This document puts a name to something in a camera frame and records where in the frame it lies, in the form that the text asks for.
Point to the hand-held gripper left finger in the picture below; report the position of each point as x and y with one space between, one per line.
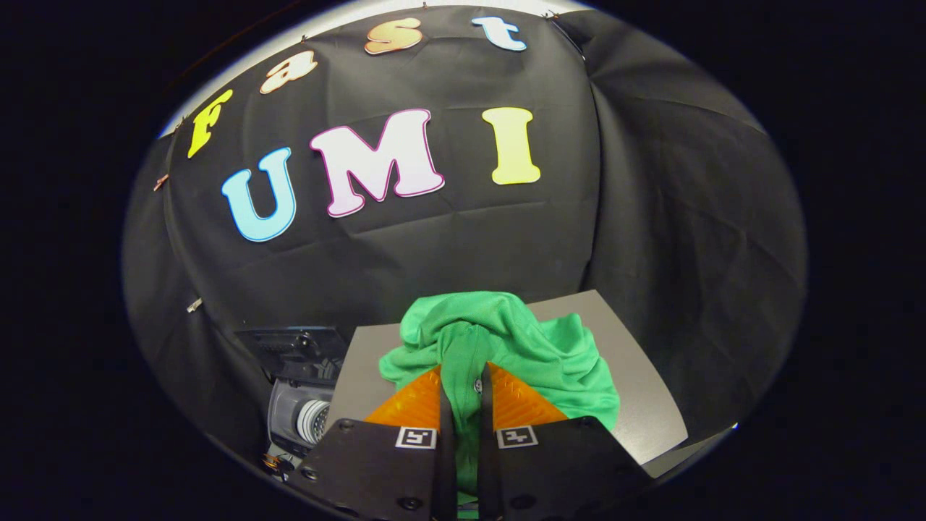
448 463

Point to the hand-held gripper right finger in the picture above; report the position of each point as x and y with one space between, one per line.
486 463

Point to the green polo shirt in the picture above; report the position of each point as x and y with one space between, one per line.
521 340

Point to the grey washing machine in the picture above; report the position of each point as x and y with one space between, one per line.
296 405

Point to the grey cabinet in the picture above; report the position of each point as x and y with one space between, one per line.
640 405

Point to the black backdrop cloth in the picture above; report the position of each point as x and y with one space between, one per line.
434 260

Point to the silver clip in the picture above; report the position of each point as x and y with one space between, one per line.
194 305

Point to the copper clip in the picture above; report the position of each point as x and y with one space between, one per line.
160 181

